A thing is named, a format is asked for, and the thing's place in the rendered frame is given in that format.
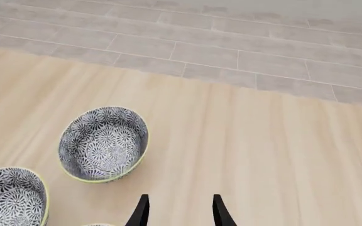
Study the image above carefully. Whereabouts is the black white patterned bowl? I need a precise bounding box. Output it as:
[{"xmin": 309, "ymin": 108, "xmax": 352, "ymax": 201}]
[
  {"xmin": 0, "ymin": 166, "xmax": 50, "ymax": 226},
  {"xmin": 58, "ymin": 105, "xmax": 149, "ymax": 185}
]

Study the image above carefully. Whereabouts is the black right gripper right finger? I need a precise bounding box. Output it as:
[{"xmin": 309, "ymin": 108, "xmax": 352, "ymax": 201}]
[{"xmin": 212, "ymin": 194, "xmax": 239, "ymax": 226}]

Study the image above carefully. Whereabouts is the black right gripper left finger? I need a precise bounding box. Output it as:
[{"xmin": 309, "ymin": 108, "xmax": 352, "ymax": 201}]
[{"xmin": 124, "ymin": 193, "xmax": 150, "ymax": 226}]

